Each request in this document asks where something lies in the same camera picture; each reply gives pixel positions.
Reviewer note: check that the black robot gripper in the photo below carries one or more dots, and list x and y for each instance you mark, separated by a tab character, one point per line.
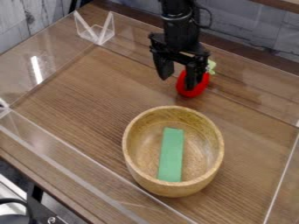
188	54

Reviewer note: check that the red plush strawberry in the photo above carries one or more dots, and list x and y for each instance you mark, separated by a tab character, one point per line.
191	85

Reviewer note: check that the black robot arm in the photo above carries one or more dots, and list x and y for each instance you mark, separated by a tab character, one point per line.
180	18

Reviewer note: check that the wooden bowl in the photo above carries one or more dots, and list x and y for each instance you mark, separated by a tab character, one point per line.
203	150

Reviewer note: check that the green rectangular block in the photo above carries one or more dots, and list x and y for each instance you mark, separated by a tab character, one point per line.
169	170

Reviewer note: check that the clear acrylic tray wall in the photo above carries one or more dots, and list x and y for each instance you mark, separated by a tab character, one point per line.
73	93

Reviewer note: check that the black table leg bracket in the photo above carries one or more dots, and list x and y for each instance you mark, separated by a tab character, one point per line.
48	210

